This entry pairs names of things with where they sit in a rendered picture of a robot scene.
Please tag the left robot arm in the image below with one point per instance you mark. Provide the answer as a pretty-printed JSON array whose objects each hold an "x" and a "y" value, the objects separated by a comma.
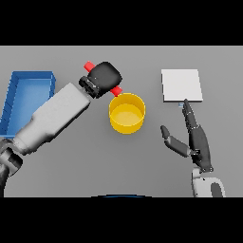
[{"x": 52, "y": 115}]

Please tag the pale square measuring scale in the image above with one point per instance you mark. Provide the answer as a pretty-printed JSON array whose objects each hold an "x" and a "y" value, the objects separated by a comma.
[{"x": 181, "y": 84}]

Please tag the red beaker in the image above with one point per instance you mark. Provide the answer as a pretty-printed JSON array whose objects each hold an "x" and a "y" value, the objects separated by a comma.
[{"x": 115, "y": 90}]

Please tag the blue tray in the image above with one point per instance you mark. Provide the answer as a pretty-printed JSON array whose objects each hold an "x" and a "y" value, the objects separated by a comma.
[{"x": 28, "y": 95}]

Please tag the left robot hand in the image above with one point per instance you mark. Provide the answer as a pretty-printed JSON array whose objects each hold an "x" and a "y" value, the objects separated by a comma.
[{"x": 103, "y": 77}]

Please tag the yellow bowl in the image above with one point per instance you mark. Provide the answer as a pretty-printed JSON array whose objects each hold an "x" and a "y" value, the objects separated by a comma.
[{"x": 127, "y": 117}]

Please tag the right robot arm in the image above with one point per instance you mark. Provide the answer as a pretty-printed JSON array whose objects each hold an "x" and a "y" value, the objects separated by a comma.
[{"x": 205, "y": 186}]

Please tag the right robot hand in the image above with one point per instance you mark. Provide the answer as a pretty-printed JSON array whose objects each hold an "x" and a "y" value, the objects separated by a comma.
[{"x": 198, "y": 142}]

